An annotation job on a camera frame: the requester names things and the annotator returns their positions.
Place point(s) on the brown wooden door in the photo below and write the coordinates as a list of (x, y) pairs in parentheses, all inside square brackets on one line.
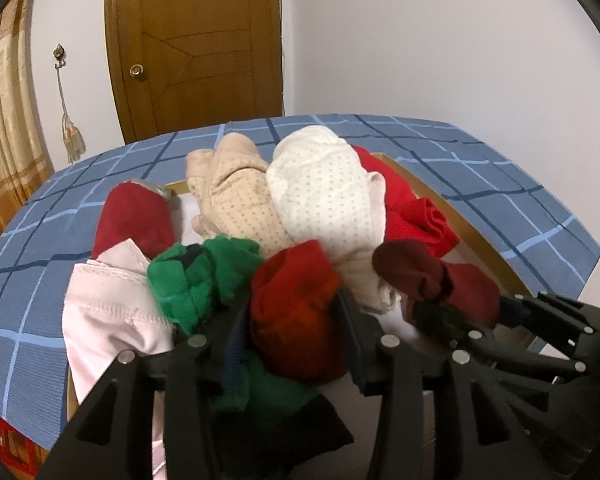
[(195, 60)]

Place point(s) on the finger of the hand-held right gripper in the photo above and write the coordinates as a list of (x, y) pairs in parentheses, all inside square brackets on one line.
[(450, 325), (555, 317)]

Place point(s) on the metal curtain tieback hook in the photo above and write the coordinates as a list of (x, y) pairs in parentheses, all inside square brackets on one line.
[(58, 52)]

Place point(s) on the pale pink underwear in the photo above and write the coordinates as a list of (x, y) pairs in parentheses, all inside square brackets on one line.
[(105, 310)]

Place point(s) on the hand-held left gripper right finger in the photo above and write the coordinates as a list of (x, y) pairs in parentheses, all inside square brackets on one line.
[(357, 360)]

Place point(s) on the reddish patterned cloth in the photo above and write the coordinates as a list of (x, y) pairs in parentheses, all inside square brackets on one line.
[(5, 440)]

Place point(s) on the beige curtain tieback tassel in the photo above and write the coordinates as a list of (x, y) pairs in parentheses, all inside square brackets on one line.
[(72, 135)]

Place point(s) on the white dotted underwear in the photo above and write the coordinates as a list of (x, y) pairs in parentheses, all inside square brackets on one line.
[(325, 185)]

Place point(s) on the beige dotted underwear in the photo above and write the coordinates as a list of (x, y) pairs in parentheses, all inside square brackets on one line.
[(235, 195)]

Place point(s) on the beige patterned curtain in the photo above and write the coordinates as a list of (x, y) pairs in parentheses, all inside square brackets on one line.
[(5, 135)]

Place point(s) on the shallow wooden tray box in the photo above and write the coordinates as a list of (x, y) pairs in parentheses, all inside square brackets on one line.
[(345, 407)]

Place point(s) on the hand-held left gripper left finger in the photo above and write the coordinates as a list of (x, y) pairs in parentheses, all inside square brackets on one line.
[(232, 355)]

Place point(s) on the maroon sock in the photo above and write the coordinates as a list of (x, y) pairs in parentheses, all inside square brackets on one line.
[(410, 270)]

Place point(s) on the green sock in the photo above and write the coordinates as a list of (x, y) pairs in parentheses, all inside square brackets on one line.
[(195, 285)]

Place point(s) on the blue checked tablecloth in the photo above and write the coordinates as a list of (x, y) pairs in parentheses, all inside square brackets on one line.
[(55, 210)]

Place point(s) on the brass door knob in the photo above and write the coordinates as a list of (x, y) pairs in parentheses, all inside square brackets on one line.
[(137, 70)]

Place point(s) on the dark red grey-banded underwear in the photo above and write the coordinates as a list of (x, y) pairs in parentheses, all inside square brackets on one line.
[(130, 225)]

